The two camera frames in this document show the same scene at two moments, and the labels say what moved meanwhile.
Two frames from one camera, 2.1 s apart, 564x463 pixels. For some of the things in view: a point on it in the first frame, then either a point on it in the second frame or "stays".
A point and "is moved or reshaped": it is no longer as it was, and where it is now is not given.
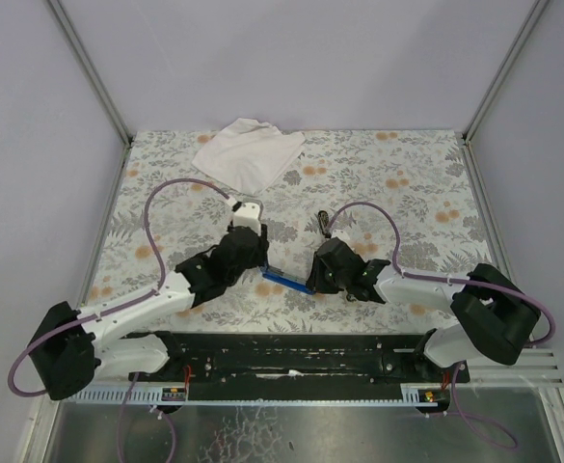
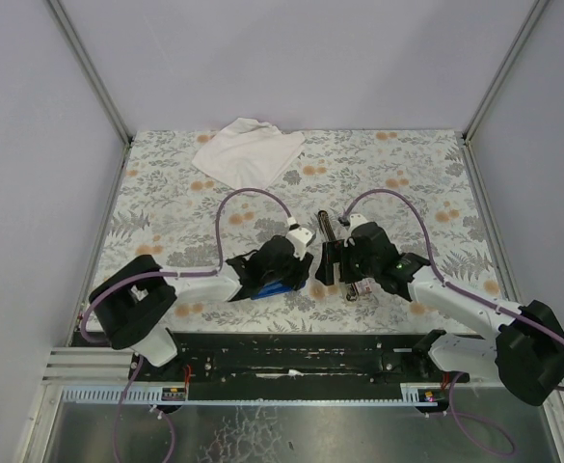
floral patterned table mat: (406, 197) stays
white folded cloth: (249, 155) stays
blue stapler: (279, 277) is moved or reshaped
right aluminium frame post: (471, 163) stays
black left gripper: (255, 252) → (297, 272)
